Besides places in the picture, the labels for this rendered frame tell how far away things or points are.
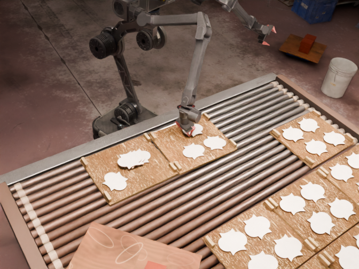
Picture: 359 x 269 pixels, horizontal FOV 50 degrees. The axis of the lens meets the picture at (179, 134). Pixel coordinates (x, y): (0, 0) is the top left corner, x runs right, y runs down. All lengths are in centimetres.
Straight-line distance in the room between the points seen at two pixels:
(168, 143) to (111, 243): 77
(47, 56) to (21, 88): 64
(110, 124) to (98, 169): 133
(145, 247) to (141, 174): 51
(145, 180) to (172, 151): 27
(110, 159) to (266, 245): 92
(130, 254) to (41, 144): 213
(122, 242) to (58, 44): 360
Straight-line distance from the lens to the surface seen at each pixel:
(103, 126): 336
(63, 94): 413
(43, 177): 211
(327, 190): 225
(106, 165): 210
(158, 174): 206
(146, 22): 229
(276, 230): 197
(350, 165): 244
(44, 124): 380
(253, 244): 189
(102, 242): 170
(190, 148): 220
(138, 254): 167
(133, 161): 208
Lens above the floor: 249
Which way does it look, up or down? 43 degrees down
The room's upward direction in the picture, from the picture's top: 8 degrees clockwise
